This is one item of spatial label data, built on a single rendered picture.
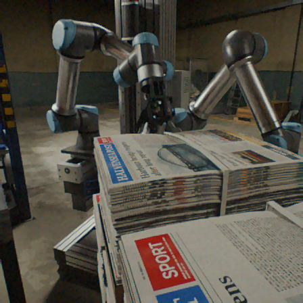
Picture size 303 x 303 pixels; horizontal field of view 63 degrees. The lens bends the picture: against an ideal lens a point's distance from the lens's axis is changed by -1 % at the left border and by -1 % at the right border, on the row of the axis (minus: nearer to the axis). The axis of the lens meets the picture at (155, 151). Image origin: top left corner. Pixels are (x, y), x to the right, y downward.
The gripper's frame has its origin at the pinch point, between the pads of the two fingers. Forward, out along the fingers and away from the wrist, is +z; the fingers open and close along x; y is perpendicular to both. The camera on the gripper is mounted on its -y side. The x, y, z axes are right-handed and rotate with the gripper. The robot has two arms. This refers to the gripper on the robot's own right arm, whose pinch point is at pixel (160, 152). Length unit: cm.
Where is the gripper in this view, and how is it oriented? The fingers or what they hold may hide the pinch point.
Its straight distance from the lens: 70.9
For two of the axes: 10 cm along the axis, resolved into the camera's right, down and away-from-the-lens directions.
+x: 9.6, -0.9, 2.8
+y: 2.6, -2.3, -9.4
